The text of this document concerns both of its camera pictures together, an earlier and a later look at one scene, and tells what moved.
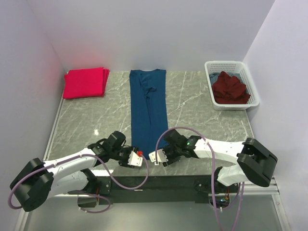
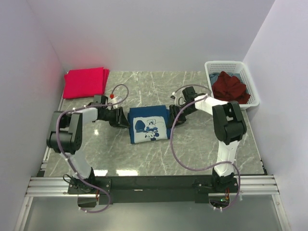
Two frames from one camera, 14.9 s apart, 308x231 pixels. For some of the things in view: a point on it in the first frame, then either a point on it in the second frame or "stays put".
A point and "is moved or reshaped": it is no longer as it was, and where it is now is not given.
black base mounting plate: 161,189 stays put
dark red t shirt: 228,89 stays put
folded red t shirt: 85,83 stays put
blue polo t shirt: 148,109 is moved or reshaped
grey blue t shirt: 214,76 stays put
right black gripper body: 173,154 → 182,118
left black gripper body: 122,154 → 112,115
